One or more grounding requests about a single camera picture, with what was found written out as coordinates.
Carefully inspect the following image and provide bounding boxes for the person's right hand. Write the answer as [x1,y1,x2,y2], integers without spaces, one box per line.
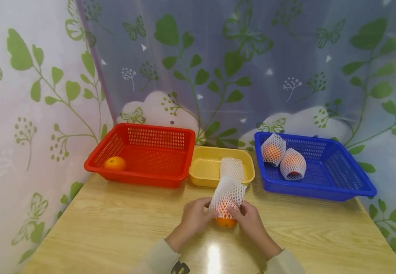
[227,201,270,250]

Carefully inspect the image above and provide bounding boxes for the person's left hand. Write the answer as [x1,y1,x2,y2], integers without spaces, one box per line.
[177,196,220,241]

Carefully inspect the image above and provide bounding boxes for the orange fruit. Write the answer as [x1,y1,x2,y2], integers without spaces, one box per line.
[104,156,126,171]
[215,201,238,229]
[284,153,304,177]
[264,143,282,164]

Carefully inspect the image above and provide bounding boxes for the white foam net sleeve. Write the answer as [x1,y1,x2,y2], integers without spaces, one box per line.
[260,133,287,167]
[279,148,307,181]
[209,176,248,220]

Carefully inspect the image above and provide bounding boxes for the person's left forearm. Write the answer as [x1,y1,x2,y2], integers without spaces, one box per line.
[129,224,192,274]

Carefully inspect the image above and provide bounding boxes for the person's right forearm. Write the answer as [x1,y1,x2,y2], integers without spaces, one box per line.
[256,236,307,274]

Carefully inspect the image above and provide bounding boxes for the yellow plastic basket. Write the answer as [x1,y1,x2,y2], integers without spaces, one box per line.
[188,146,256,188]

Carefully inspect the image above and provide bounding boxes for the flat white foam net sleeves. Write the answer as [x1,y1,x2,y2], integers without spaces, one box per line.
[219,157,246,183]

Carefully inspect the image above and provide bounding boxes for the red plastic basket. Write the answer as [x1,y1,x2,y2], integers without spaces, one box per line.
[84,123,196,188]

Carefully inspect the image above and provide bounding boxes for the blue plastic basket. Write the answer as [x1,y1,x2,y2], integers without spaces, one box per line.
[254,132,378,202]

